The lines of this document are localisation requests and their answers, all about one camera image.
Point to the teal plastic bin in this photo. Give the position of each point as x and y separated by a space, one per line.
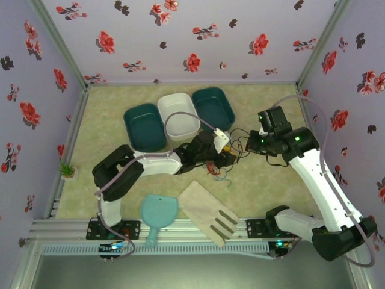
213 108
144 129

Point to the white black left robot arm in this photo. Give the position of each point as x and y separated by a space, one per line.
156 164

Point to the light blue plastic dustpan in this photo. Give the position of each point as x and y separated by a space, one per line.
159 210

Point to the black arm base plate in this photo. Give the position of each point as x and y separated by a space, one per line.
132 230
255 230

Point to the controller circuit board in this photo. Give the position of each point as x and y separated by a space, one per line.
112 250
279 248

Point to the aluminium front rail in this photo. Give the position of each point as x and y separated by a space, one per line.
60 228

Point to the aluminium frame post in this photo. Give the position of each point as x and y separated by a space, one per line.
323 45
60 45

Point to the aluminium side rail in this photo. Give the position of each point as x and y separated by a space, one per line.
305 111
70 150

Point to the small potted plant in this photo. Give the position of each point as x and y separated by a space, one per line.
68 171

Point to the white plastic bin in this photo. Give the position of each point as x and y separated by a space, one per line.
180 105

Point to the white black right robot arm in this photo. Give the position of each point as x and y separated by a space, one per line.
319 186

